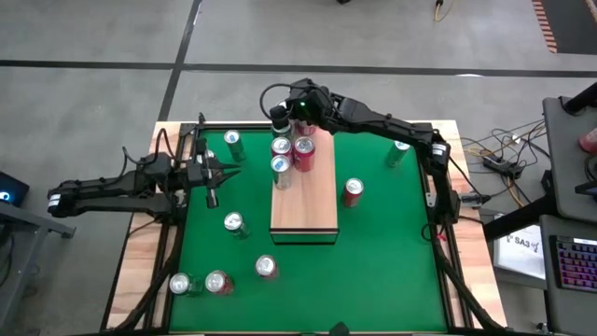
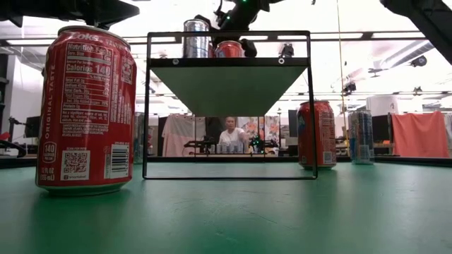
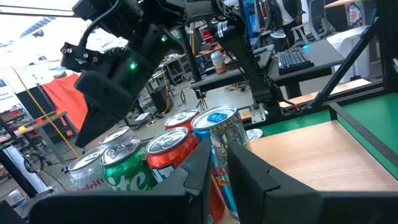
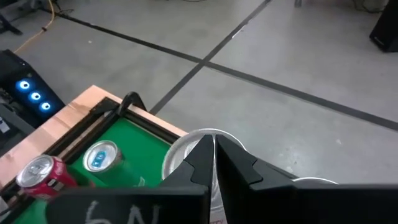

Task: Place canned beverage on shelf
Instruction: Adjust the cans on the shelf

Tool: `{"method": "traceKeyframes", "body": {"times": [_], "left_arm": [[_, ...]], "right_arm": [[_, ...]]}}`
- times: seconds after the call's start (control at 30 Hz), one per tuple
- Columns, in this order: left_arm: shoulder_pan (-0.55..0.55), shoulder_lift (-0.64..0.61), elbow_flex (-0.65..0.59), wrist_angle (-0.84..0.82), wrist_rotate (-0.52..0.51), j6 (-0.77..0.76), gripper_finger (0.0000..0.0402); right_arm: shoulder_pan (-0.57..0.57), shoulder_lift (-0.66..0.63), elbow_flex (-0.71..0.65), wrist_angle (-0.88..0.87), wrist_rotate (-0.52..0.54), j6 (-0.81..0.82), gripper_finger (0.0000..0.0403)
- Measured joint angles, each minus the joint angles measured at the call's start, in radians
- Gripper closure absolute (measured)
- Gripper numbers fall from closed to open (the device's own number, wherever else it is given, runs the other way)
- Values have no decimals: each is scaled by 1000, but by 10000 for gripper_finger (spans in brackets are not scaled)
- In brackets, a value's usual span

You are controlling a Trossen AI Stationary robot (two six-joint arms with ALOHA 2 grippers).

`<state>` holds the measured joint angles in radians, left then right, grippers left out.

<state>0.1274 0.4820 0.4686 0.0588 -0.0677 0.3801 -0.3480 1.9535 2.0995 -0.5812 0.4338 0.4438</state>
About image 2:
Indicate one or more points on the black metal rig frame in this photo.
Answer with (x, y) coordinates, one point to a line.
(212, 159)

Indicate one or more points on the red Fanta can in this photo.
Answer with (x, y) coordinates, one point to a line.
(314, 141)

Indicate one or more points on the orange hanging cloth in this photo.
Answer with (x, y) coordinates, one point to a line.
(420, 135)

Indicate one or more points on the wooden shelf black metal frame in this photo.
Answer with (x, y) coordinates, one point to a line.
(229, 88)

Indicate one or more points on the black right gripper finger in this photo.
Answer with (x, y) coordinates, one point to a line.
(249, 47)

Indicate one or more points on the red Coke can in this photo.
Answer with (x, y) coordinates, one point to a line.
(84, 123)

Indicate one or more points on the red soda can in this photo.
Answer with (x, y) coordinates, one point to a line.
(229, 50)

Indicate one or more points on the person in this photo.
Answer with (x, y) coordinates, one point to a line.
(231, 135)

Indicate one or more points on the white pink hanging cloth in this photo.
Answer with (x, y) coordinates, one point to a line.
(178, 134)

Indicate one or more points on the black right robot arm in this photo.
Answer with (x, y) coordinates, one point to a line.
(423, 21)

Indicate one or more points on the dark storage rack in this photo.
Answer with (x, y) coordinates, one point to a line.
(3, 98)

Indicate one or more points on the floral hanging cloth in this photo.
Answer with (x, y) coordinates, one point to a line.
(272, 128)

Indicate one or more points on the distant black red robot arm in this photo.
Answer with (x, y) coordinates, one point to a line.
(10, 143)

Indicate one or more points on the white cabinet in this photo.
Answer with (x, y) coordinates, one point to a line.
(379, 106)

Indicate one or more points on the slim blue silver can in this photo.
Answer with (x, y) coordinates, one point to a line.
(196, 42)
(360, 134)

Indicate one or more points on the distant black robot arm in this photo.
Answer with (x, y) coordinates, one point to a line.
(257, 144)
(201, 143)

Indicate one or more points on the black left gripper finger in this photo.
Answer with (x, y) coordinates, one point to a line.
(116, 14)

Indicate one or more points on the black ceiling camera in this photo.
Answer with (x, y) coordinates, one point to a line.
(349, 88)

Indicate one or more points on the black mounted device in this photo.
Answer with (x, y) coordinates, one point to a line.
(286, 51)

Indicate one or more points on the black monitor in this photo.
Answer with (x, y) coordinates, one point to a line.
(381, 128)
(293, 127)
(32, 127)

